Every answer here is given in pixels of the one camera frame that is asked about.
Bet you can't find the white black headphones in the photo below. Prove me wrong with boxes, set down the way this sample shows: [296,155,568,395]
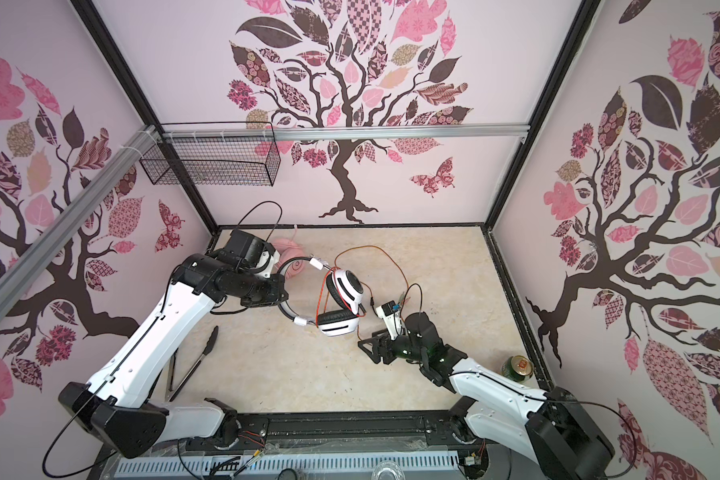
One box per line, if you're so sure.
[277,256,366,337]

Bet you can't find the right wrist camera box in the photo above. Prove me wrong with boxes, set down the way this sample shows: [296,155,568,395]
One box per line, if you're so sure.
[375,300,404,340]

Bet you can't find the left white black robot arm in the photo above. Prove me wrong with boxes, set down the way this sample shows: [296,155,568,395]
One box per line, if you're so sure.
[59,231,287,459]

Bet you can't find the black wire mesh basket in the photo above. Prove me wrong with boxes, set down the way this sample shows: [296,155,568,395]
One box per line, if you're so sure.
[140,120,281,187]

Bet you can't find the black tongs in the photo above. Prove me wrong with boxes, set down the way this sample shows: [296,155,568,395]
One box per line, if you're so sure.
[164,325,220,403]

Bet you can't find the white slotted cable duct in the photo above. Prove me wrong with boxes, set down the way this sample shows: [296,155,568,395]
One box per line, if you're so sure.
[102,451,463,479]

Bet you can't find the back aluminium rail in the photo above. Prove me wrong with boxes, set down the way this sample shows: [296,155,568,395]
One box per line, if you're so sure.
[162,123,530,141]

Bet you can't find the left aluminium rail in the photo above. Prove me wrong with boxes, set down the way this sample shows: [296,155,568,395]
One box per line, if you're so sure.
[0,125,159,323]

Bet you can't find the aluminium rail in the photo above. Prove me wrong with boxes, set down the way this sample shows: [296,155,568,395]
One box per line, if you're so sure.
[162,123,530,141]
[0,125,159,323]

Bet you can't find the pink headphones with cable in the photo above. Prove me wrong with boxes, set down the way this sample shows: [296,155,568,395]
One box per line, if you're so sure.
[270,228,310,280]

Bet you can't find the green drink can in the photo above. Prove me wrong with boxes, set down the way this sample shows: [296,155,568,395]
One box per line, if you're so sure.
[501,355,534,383]

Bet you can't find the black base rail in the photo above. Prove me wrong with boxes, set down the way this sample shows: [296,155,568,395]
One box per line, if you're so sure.
[88,409,607,480]

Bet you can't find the orange headphone cable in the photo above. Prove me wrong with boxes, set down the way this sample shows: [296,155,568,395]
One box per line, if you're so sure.
[314,244,412,328]

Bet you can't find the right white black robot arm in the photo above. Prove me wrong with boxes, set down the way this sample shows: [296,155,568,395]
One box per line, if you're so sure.
[358,312,614,479]

